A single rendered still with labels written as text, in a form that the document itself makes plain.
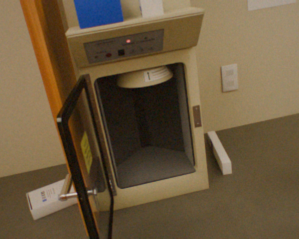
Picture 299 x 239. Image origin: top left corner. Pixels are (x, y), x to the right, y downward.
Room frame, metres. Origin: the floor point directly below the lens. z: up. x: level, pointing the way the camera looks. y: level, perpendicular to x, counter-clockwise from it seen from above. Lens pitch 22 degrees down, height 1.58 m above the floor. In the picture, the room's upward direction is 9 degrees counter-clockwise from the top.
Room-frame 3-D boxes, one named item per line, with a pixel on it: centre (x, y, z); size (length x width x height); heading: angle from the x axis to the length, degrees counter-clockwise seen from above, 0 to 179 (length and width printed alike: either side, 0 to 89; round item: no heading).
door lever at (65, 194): (0.62, 0.19, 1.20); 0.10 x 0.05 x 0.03; 0
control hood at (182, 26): (0.82, 0.00, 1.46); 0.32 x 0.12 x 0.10; 96
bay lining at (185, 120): (1.00, 0.02, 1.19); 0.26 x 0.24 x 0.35; 96
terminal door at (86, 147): (0.69, 0.16, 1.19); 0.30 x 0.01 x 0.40; 0
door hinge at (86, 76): (0.85, 0.16, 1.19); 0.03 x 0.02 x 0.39; 96
